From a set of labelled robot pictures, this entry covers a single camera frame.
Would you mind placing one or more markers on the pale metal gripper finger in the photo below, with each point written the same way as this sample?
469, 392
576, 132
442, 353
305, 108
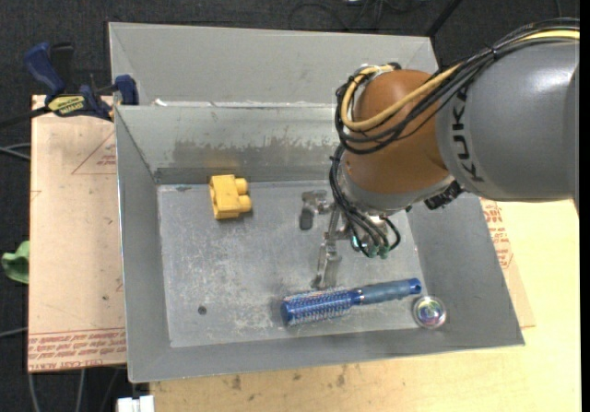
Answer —
315, 203
328, 265

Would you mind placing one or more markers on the blue round hairbrush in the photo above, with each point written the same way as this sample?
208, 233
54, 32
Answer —
322, 306

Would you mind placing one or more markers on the yellow toy block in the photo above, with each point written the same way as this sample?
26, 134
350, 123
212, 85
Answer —
227, 198

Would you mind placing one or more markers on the grey metal bin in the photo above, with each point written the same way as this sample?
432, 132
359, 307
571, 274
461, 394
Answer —
221, 262

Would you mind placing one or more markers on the clear glass round dish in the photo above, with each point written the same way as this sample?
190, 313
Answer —
429, 312

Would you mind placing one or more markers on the brown cardboard board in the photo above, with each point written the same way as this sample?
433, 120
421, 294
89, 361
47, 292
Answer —
74, 216

